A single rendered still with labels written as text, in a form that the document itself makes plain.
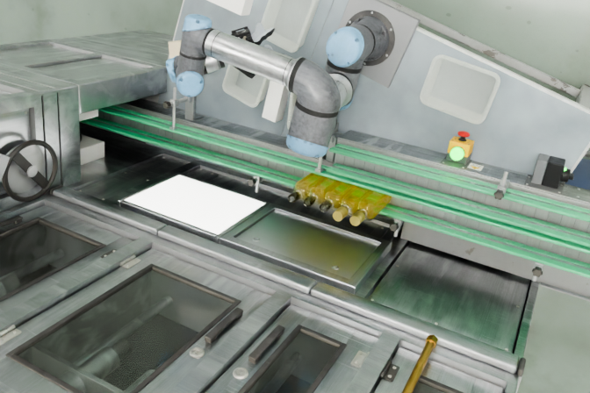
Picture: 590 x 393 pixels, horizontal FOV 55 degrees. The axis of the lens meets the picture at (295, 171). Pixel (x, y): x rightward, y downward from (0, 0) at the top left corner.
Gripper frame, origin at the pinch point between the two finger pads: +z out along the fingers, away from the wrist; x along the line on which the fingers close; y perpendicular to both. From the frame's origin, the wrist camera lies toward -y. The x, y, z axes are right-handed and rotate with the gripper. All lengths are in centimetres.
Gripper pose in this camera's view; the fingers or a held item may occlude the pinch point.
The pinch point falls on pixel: (281, 43)
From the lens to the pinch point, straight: 179.8
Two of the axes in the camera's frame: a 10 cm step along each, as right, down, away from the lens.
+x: -2.7, -7.0, 6.6
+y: -1.6, -6.4, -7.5
